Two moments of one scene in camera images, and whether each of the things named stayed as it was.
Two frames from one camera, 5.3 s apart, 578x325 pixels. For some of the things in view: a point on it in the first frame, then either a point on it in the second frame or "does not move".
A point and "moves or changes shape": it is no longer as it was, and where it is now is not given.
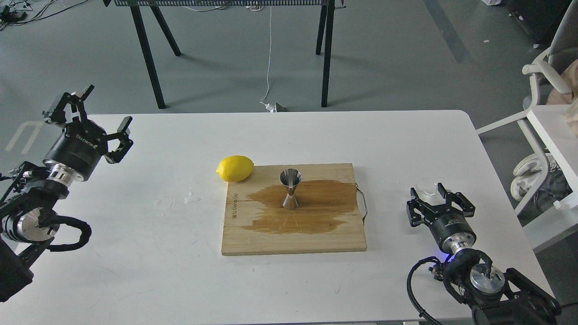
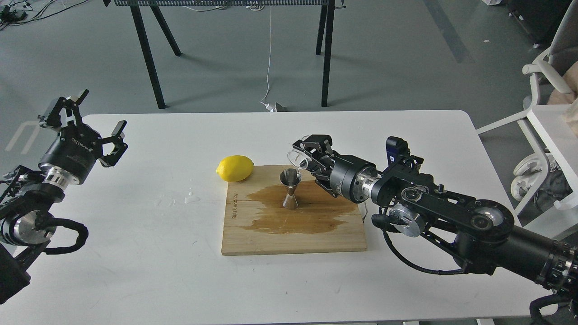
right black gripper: (449, 225) → (350, 177)
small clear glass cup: (426, 189) moves or changes shape
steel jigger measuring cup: (291, 178) does not move
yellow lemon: (235, 168) does not move
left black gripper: (78, 150) does not move
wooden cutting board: (328, 219) does not move
